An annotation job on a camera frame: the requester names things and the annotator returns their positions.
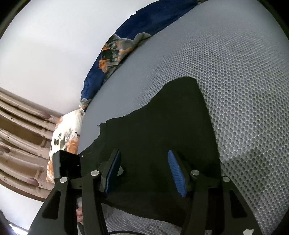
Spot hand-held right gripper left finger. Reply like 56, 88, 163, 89
27, 149, 122, 235

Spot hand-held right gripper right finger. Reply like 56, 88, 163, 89
167, 150, 264, 235

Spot black pants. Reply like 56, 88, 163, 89
78, 77, 223, 228

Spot person's left hand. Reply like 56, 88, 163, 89
76, 208, 84, 225

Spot white floral pillow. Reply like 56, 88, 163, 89
46, 108, 86, 184

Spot brown wooden headboard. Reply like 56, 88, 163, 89
0, 87, 65, 200

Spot grey mesh mattress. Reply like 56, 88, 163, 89
77, 0, 289, 235

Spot blue floral blanket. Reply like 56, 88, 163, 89
80, 0, 204, 111

